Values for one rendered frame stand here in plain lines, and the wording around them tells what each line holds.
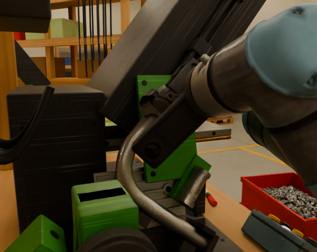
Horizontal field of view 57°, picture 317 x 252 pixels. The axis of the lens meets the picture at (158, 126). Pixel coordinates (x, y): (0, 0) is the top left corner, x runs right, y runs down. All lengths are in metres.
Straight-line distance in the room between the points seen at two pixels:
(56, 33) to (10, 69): 2.49
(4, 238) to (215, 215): 0.53
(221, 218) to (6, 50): 0.98
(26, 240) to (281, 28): 0.27
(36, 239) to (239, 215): 0.64
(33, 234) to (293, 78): 0.25
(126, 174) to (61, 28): 3.26
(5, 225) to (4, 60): 0.65
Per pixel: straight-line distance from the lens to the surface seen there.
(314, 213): 0.97
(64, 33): 3.70
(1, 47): 1.30
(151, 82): 0.58
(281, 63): 0.24
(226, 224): 0.80
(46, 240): 0.27
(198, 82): 0.33
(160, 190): 0.59
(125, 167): 0.51
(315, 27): 0.26
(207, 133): 0.76
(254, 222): 0.74
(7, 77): 1.29
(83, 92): 0.60
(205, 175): 0.58
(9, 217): 0.95
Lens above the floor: 1.28
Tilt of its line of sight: 11 degrees down
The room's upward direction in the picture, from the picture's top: straight up
